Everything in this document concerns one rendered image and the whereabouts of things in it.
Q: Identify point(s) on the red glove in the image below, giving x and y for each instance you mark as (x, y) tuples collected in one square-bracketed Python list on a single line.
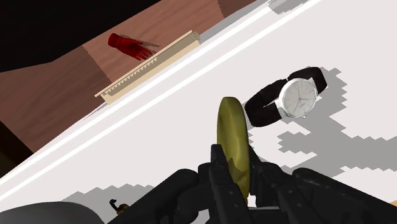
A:
[(127, 46)]

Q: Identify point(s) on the grey rounded object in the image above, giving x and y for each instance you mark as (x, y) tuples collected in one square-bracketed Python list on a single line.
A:
[(46, 214)]

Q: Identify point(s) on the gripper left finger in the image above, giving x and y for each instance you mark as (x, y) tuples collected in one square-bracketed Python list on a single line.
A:
[(221, 186)]

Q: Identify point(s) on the small dark brass figure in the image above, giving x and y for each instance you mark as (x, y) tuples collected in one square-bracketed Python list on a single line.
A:
[(119, 208)]

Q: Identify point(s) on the olive yellow round disc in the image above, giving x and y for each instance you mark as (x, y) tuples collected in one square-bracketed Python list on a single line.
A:
[(233, 133)]

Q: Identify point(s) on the long beige toothed rack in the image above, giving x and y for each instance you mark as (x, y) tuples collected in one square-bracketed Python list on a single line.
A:
[(149, 69)]

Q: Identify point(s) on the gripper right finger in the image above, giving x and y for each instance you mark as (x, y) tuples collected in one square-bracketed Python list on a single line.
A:
[(310, 195)]

